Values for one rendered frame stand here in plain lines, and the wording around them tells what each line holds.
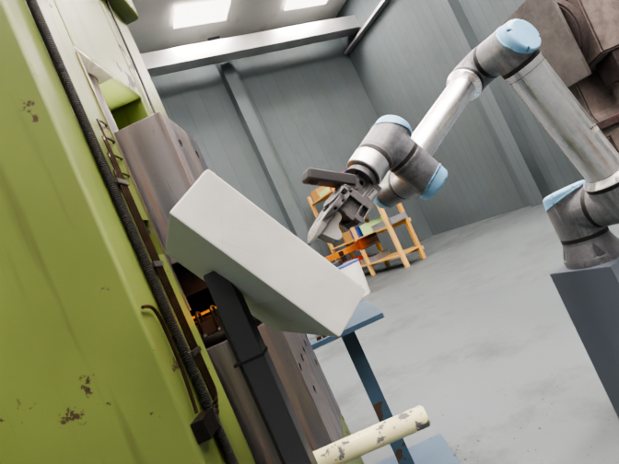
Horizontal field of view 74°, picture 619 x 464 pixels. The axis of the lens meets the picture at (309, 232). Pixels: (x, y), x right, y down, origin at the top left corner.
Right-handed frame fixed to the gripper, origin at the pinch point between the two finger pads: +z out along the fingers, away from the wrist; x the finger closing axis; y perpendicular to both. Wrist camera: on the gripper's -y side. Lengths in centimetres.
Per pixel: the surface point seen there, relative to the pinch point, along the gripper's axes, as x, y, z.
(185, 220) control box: -26.9, -19.4, 18.6
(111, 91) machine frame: 64, -74, -22
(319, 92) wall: 836, -43, -659
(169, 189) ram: 33.5, -33.6, 1.2
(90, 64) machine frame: 46, -77, -18
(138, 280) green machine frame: 17.4, -23.0, 25.8
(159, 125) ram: 32, -46, -11
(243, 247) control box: -26.9, -11.6, 16.9
